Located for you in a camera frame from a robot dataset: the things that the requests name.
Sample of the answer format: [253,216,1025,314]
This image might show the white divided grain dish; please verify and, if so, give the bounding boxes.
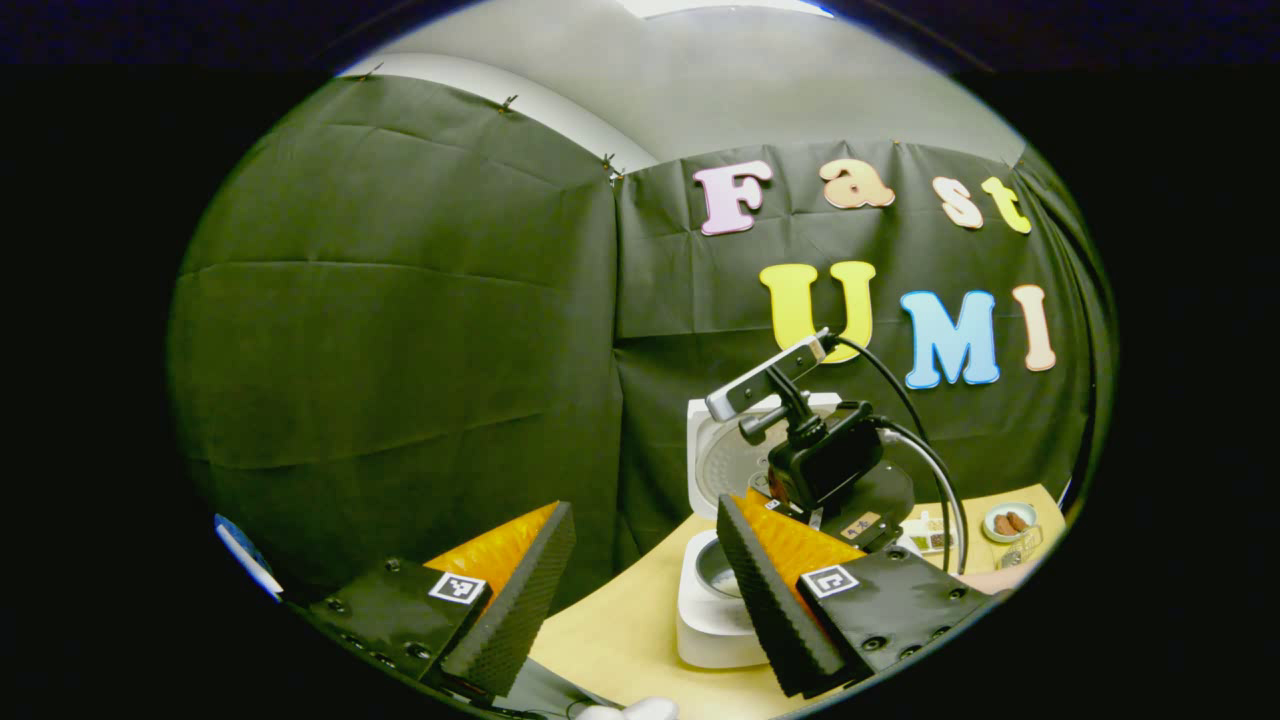
[905,512,956,554]

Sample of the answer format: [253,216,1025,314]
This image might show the black cable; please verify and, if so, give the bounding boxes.
[825,335,971,576]

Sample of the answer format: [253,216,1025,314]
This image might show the metal chopstick holder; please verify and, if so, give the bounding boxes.
[1000,527,1046,569]

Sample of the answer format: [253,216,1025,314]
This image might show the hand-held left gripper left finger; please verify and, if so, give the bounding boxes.
[290,500,578,701]

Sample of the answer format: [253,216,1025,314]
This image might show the pale green plate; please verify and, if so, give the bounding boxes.
[982,502,1039,544]

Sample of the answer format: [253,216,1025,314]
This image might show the blue and white object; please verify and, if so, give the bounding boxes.
[213,513,284,601]

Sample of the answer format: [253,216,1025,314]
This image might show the black backdrop cloth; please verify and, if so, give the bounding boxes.
[165,72,1116,601]

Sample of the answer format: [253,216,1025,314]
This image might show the white rice cooker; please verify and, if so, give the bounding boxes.
[675,392,916,669]

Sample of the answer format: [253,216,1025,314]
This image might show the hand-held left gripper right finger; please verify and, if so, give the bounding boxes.
[715,493,1006,701]

